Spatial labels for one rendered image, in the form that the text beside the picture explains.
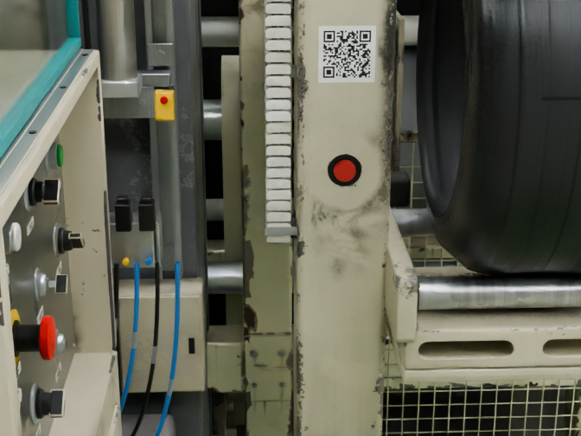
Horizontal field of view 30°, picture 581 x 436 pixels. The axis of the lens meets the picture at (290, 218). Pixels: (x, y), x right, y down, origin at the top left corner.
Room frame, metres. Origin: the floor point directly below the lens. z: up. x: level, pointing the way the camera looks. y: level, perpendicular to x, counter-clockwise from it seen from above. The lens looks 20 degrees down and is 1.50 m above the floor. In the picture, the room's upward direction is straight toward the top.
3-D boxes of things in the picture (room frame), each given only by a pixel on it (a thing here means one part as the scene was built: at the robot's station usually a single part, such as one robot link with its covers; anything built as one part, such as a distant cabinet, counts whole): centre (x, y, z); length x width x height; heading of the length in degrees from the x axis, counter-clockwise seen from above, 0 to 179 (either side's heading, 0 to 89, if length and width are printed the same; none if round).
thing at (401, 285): (1.50, -0.15, 0.90); 0.40 x 0.03 x 0.10; 2
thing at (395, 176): (1.61, -0.17, 0.97); 0.05 x 0.04 x 0.05; 2
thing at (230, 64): (2.31, 0.12, 0.61); 0.33 x 0.06 x 0.86; 2
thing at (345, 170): (1.42, -0.07, 1.06); 0.03 x 0.02 x 0.03; 92
